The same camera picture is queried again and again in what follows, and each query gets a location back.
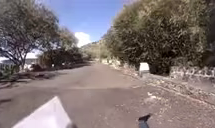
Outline distant hillside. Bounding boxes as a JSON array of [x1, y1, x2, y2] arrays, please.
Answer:
[[79, 39, 111, 61]]

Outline grey asphalt road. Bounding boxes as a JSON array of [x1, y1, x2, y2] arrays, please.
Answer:
[[0, 62, 215, 128]]

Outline white sign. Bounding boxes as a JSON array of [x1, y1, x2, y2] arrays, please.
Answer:
[[138, 62, 151, 78]]

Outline row of dark bushes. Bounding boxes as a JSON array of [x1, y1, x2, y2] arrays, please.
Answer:
[[29, 46, 93, 72]]

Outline wood of dense green trees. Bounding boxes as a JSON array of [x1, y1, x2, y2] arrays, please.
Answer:
[[103, 0, 215, 76]]

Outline robot's own part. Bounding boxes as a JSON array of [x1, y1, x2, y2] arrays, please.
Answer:
[[137, 113, 152, 128]]

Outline white building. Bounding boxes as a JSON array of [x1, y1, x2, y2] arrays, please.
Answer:
[[0, 51, 41, 76]]

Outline gravel verge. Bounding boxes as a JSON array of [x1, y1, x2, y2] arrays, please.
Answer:
[[101, 59, 215, 128]]

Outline rough stone wall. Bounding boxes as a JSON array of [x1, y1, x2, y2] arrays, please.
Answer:
[[169, 64, 215, 82]]

